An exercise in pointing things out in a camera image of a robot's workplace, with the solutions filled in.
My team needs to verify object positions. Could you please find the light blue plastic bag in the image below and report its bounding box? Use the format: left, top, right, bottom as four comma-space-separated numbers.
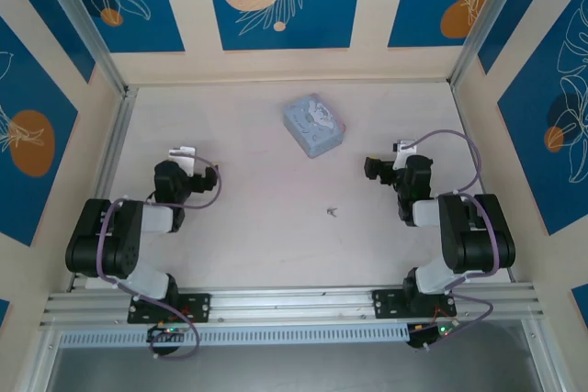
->
281, 92, 347, 160

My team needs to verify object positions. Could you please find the small control circuit board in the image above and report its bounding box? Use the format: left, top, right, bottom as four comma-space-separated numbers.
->
407, 320, 461, 343
146, 324, 190, 343

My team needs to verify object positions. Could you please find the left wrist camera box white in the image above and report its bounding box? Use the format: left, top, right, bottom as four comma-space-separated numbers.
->
168, 145, 198, 177

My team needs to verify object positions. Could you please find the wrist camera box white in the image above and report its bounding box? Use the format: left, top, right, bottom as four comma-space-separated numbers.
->
168, 145, 198, 177
394, 138, 420, 169

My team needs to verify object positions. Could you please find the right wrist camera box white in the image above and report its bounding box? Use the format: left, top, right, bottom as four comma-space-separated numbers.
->
394, 138, 420, 169

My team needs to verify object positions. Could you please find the aluminium side rail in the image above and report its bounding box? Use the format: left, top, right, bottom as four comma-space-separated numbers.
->
93, 86, 139, 204

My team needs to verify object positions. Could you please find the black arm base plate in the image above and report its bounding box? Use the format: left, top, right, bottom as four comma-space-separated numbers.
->
127, 292, 212, 325
372, 289, 458, 320

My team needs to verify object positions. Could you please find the aluminium mounting rail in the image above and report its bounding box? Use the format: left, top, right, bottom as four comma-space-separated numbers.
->
39, 282, 539, 328

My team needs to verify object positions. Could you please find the aluminium frame post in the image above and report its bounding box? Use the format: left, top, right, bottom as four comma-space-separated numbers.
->
32, 0, 129, 95
448, 0, 523, 89

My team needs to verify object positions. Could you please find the grey slotted cable duct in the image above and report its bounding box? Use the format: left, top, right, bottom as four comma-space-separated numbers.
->
58, 323, 411, 349

